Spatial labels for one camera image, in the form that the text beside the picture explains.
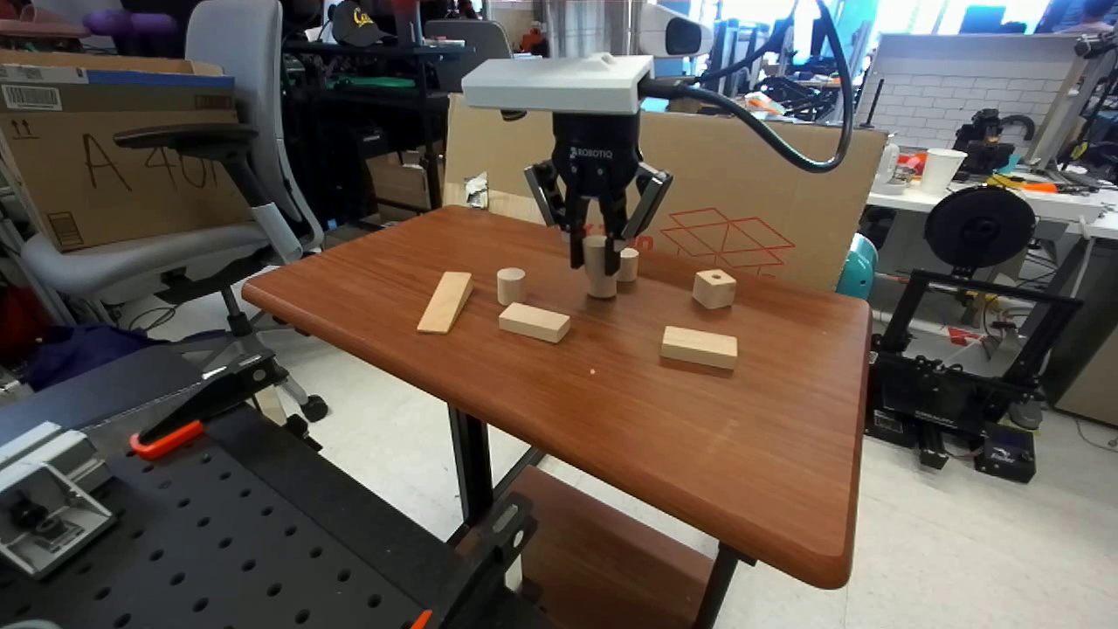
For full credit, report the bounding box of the wooden table with legs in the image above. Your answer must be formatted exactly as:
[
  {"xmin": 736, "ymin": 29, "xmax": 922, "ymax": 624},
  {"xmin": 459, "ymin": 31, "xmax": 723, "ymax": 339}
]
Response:
[{"xmin": 243, "ymin": 209, "xmax": 871, "ymax": 629}]

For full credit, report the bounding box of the rectangular wooden block right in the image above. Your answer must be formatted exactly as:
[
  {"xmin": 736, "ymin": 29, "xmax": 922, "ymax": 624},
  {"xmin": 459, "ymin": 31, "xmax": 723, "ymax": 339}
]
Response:
[{"xmin": 661, "ymin": 325, "xmax": 736, "ymax": 369}]

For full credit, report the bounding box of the thin wooden cylinder block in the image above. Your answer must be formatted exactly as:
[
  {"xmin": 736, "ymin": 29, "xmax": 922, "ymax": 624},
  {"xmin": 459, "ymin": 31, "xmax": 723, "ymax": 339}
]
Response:
[{"xmin": 619, "ymin": 243, "xmax": 640, "ymax": 287}]

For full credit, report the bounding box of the orange handled clamp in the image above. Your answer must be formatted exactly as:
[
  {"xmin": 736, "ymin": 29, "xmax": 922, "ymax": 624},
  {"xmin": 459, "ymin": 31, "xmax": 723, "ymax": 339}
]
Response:
[{"xmin": 129, "ymin": 360, "xmax": 275, "ymax": 460}]

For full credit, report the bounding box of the grey metal bracket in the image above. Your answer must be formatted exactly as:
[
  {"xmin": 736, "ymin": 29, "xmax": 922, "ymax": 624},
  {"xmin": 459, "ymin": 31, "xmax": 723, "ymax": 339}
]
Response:
[{"xmin": 0, "ymin": 422, "xmax": 115, "ymax": 581}]

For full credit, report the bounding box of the long wooden cylinder block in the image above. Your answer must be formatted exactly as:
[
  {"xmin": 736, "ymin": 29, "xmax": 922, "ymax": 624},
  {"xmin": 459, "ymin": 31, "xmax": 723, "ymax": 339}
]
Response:
[{"xmin": 584, "ymin": 235, "xmax": 619, "ymax": 302}]

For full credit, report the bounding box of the rectangular wooden block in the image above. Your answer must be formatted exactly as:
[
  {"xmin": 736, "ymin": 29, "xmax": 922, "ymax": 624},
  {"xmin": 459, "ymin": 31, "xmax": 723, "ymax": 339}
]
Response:
[
  {"xmin": 498, "ymin": 304, "xmax": 571, "ymax": 342},
  {"xmin": 661, "ymin": 325, "xmax": 736, "ymax": 369}
]

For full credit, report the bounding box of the large cardboard sheet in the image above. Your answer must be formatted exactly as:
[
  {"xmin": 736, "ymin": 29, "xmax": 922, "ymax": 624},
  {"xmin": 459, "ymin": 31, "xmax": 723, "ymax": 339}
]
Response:
[{"xmin": 442, "ymin": 99, "xmax": 888, "ymax": 295}]

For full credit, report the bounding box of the short wooden cylinder block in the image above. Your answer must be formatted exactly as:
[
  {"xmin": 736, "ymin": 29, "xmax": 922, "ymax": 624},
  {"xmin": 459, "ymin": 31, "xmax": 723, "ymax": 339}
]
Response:
[{"xmin": 497, "ymin": 266, "xmax": 527, "ymax": 304}]

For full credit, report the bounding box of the grey office chair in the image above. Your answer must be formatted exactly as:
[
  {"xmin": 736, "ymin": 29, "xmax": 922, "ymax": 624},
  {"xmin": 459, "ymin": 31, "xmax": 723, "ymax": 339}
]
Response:
[{"xmin": 2, "ymin": 0, "xmax": 329, "ymax": 418}]

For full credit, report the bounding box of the flat wooden plank block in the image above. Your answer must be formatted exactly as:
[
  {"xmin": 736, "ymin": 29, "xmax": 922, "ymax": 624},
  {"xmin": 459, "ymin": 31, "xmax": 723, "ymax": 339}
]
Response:
[{"xmin": 417, "ymin": 270, "xmax": 472, "ymax": 337}]

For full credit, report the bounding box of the wooden cube block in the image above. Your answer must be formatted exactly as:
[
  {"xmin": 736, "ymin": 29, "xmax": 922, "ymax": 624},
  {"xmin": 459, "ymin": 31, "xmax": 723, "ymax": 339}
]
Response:
[{"xmin": 693, "ymin": 270, "xmax": 736, "ymax": 312}]

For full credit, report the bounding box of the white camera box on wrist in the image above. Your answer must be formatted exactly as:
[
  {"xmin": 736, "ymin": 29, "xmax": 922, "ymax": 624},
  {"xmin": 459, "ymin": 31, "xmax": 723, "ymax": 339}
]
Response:
[{"xmin": 460, "ymin": 55, "xmax": 652, "ymax": 114}]

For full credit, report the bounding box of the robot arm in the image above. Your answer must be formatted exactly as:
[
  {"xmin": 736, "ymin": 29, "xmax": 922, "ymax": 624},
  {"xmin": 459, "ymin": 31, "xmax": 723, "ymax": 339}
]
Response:
[{"xmin": 524, "ymin": 0, "xmax": 708, "ymax": 276}]

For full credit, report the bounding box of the teal ball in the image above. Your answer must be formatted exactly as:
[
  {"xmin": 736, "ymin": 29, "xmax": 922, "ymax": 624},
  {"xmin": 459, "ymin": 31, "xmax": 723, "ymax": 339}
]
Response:
[{"xmin": 836, "ymin": 235, "xmax": 877, "ymax": 302}]

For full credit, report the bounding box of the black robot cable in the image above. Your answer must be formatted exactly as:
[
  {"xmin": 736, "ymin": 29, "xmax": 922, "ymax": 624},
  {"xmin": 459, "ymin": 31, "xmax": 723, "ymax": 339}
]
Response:
[{"xmin": 636, "ymin": 0, "xmax": 859, "ymax": 174}]

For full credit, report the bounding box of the black perforated bench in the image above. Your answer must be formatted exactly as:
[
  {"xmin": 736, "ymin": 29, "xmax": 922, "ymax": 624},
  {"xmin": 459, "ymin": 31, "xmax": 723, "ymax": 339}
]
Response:
[{"xmin": 0, "ymin": 353, "xmax": 548, "ymax": 629}]

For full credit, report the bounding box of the rectangular wooden block left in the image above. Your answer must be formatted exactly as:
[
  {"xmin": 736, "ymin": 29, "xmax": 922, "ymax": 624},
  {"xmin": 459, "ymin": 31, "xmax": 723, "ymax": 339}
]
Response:
[{"xmin": 498, "ymin": 304, "xmax": 571, "ymax": 342}]

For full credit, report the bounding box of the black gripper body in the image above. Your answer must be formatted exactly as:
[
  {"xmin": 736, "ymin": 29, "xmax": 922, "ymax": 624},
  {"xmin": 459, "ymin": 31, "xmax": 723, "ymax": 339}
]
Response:
[{"xmin": 524, "ymin": 112, "xmax": 675, "ymax": 235}]

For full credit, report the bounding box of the black 3D printer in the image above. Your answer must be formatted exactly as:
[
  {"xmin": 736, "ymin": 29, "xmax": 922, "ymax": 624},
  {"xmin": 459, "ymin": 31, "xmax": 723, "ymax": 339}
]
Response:
[{"xmin": 866, "ymin": 186, "xmax": 1081, "ymax": 482}]

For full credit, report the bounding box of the cardboard box on left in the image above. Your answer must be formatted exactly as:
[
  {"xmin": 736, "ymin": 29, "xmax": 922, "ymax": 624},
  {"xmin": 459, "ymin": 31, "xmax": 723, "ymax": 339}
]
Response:
[{"xmin": 0, "ymin": 48, "xmax": 247, "ymax": 253}]

